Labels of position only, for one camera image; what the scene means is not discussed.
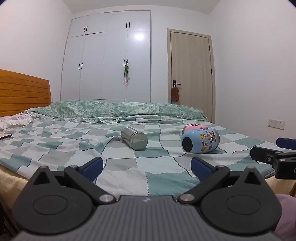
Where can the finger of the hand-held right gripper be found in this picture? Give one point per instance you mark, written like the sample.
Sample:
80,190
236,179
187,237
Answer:
286,143
263,154

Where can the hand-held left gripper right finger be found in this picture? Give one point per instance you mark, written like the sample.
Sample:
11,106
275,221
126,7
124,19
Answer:
200,170

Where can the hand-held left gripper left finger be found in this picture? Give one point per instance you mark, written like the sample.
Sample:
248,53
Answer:
93,168

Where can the blue cartoon sticker cup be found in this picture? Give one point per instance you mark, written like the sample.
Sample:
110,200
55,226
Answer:
201,140

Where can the stainless steel cup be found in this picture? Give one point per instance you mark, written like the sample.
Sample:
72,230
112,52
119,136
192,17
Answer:
135,138

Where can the checked green white blanket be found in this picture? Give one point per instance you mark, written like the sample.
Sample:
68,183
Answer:
69,143

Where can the pink clothing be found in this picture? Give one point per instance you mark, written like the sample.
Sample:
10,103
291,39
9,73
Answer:
285,217

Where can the green floral quilt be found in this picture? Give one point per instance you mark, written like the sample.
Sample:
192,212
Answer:
120,109

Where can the pale yellow bed sheet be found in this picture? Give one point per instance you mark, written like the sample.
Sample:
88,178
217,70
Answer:
8,183

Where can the floral ruffled pillow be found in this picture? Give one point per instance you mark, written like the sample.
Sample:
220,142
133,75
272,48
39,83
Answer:
13,120

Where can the flat dark tablet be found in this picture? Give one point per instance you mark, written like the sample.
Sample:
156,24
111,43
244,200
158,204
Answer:
5,136

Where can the beige wooden door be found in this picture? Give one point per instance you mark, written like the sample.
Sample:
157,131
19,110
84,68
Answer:
190,69

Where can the green hanging toy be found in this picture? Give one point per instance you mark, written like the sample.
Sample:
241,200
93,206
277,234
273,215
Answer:
126,71

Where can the wooden headboard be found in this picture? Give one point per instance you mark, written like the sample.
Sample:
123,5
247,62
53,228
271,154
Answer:
20,92

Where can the white wardrobe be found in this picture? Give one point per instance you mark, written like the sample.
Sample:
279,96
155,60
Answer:
101,58

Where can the white wall socket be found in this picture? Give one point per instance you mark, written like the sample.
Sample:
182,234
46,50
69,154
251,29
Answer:
276,123

